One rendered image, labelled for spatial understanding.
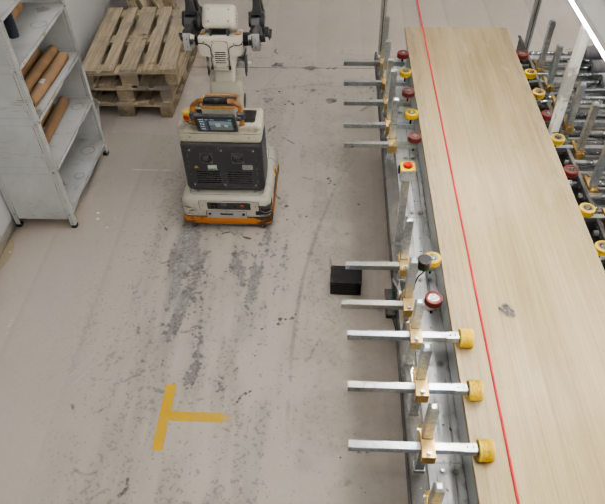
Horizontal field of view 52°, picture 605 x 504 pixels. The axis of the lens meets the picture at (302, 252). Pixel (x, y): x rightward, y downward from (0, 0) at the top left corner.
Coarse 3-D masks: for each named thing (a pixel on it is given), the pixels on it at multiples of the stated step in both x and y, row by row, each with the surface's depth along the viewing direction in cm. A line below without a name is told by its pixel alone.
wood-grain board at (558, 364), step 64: (448, 64) 426; (512, 64) 425; (448, 128) 373; (512, 128) 372; (448, 192) 332; (512, 192) 331; (448, 256) 299; (512, 256) 298; (576, 256) 297; (512, 320) 271; (576, 320) 271; (512, 384) 249; (576, 384) 248; (512, 448) 230; (576, 448) 229
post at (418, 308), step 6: (420, 300) 251; (414, 306) 253; (420, 306) 250; (414, 312) 253; (420, 312) 253; (414, 318) 256; (420, 318) 255; (414, 324) 258; (420, 324) 258; (408, 342) 269; (408, 348) 271; (408, 354) 274; (414, 354) 274; (408, 360) 277
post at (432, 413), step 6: (432, 408) 212; (438, 408) 212; (426, 414) 218; (432, 414) 213; (438, 414) 213; (426, 420) 218; (432, 420) 216; (426, 426) 219; (432, 426) 219; (426, 432) 222; (432, 432) 222; (426, 438) 225; (414, 462) 244; (420, 462) 239; (414, 468) 244; (420, 468) 242
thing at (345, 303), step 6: (342, 300) 286; (348, 300) 286; (354, 300) 286; (360, 300) 286; (366, 300) 286; (372, 300) 285; (378, 300) 285; (384, 300) 285; (390, 300) 285; (342, 306) 285; (348, 306) 285; (354, 306) 285; (360, 306) 285; (366, 306) 285; (372, 306) 284; (378, 306) 284; (384, 306) 284; (390, 306) 284; (396, 306) 284; (402, 306) 284; (426, 306) 283
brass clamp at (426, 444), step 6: (420, 426) 230; (420, 432) 227; (420, 438) 226; (432, 438) 225; (426, 444) 224; (432, 444) 224; (426, 450) 222; (432, 450) 222; (420, 456) 225; (426, 456) 221; (432, 456) 221; (426, 462) 223; (432, 462) 223
